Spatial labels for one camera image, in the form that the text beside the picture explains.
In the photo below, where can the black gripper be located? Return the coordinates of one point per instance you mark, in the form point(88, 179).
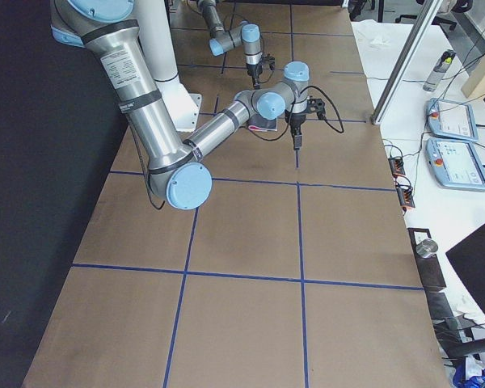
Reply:
point(297, 120)
point(254, 71)

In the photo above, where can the pink towel with grey edge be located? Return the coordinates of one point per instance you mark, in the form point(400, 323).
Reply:
point(261, 124)

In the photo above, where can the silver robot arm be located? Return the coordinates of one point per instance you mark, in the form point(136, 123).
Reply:
point(132, 42)
point(222, 40)

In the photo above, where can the upper orange power strip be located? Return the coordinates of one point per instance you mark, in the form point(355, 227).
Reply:
point(397, 166)

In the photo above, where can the orange power strip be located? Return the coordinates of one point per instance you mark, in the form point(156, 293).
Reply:
point(397, 166)
point(405, 196)

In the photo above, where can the lower orange power strip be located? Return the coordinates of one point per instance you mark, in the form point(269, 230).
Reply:
point(405, 196)

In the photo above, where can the crumpled white tissue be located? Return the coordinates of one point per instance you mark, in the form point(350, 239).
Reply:
point(379, 41)

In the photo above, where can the upper teach pendant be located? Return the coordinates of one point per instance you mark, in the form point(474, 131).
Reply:
point(450, 119)

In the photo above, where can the teach pendant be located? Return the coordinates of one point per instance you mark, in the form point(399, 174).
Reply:
point(450, 119)
point(455, 164)

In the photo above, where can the lower teach pendant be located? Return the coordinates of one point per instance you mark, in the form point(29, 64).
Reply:
point(455, 164)

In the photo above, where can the grey water bottle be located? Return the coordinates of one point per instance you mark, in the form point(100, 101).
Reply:
point(439, 70)

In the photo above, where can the small metal cup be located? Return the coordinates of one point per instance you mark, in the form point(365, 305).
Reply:
point(426, 248)

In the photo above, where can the black box under cup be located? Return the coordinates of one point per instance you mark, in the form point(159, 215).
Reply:
point(429, 269)

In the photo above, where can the black monitor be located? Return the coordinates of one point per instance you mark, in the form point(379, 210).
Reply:
point(468, 261)

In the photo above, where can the aluminium frame post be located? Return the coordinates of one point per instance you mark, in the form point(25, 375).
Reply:
point(422, 22)

